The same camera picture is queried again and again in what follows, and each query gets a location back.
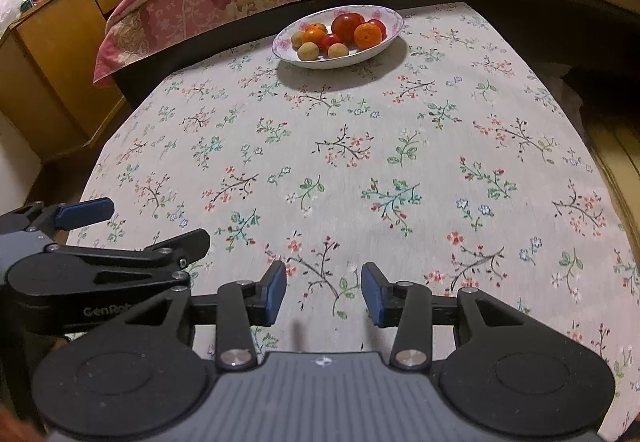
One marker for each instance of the orange mandarin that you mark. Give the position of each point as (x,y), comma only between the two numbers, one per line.
(314,33)
(368,35)

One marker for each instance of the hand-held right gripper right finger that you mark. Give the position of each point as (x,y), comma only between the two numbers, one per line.
(372,294)

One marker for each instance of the small red tomato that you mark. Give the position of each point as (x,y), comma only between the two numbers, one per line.
(330,42)
(380,26)

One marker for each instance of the tan longan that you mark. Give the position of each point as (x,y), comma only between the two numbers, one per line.
(308,52)
(296,39)
(337,50)

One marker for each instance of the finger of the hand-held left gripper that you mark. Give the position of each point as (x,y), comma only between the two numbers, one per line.
(195,242)
(85,213)

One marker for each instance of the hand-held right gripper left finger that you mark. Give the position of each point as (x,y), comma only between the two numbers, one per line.
(272,294)

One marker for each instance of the white plate with pink flowers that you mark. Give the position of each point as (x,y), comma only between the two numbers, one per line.
(362,53)

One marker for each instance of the floral tablecloth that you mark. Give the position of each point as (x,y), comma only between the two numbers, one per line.
(350,147)

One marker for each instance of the large red tomato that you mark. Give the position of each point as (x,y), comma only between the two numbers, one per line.
(348,26)

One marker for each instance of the yellow wooden cabinet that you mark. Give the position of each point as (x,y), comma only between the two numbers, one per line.
(45,72)

